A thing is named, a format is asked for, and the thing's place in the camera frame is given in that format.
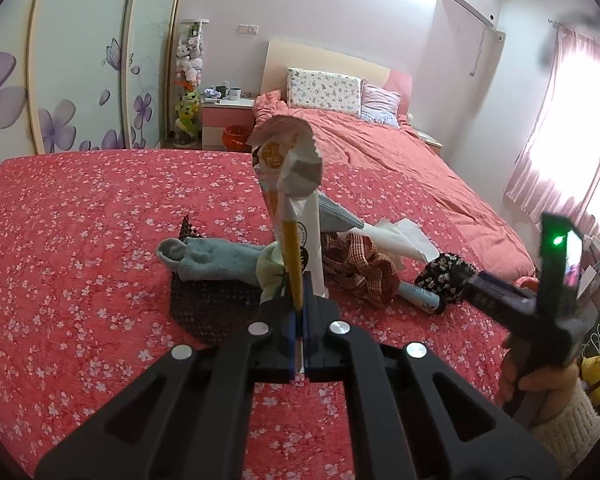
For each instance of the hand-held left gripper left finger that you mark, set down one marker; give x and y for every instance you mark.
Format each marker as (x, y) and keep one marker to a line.
(294, 327)

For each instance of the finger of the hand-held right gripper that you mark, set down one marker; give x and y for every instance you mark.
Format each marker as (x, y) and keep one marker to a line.
(500, 292)

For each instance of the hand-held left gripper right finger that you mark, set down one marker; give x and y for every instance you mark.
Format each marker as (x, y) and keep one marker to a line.
(308, 327)

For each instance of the black floral scrunchie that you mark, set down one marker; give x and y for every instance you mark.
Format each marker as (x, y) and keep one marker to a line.
(445, 272)

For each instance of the brown checked scrunchie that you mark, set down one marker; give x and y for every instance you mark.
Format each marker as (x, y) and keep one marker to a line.
(365, 270)

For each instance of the white orange paper wrapper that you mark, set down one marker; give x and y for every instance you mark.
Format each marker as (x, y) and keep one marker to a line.
(300, 220)

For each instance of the white tissue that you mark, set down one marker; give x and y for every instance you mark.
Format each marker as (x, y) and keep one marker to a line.
(405, 240)

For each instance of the person's right forearm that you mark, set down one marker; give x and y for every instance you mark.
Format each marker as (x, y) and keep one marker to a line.
(570, 425)

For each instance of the person's right hand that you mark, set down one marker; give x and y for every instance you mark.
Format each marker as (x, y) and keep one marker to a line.
(545, 390)

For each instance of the pale green cloth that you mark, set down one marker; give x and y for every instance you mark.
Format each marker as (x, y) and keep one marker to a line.
(271, 275)

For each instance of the light blue tube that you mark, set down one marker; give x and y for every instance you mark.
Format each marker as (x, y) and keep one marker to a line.
(420, 297)

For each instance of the yellow bag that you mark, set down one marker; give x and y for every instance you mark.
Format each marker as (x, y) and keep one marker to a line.
(597, 370)

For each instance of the black mesh mat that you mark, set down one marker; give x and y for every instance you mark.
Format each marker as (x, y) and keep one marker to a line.
(210, 310)

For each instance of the blue-grey sock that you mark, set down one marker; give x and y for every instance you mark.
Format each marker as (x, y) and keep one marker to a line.
(210, 260)

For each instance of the bed with pink duvet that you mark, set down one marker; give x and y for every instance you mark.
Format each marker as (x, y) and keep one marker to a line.
(405, 170)

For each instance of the wooden nightstand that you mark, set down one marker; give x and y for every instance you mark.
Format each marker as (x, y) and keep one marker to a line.
(430, 141)

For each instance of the pink curtain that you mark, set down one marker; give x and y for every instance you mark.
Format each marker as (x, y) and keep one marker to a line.
(555, 125)

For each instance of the small orange basket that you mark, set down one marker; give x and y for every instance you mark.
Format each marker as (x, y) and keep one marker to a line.
(236, 139)

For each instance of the pink white nightstand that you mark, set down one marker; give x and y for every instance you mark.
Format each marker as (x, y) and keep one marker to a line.
(225, 117)

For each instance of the pink striped pillow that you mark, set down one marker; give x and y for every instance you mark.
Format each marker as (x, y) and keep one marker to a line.
(380, 105)

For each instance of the red floral cloth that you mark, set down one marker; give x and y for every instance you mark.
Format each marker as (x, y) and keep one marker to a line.
(80, 260)

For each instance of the white floral pillow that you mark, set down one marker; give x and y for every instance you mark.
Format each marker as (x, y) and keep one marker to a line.
(325, 90)

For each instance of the white mug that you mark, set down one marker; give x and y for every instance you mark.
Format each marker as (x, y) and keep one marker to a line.
(235, 94)

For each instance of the air conditioner pipe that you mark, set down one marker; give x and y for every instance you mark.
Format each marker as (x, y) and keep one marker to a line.
(477, 52)

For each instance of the dark mug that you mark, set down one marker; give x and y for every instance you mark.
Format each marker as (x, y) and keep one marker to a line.
(221, 92)

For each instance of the clear tube of plush toys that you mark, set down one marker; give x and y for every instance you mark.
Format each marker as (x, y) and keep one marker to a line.
(190, 80)

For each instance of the beige pink headboard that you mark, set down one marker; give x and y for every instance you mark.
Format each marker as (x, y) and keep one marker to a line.
(330, 57)

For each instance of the white air conditioner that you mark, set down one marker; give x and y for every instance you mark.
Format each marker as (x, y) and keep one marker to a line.
(472, 2)

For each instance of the wardrobe with purple flower doors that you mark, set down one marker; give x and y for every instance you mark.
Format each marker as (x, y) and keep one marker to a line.
(70, 60)

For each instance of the white wall socket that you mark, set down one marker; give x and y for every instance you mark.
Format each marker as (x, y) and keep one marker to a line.
(247, 29)

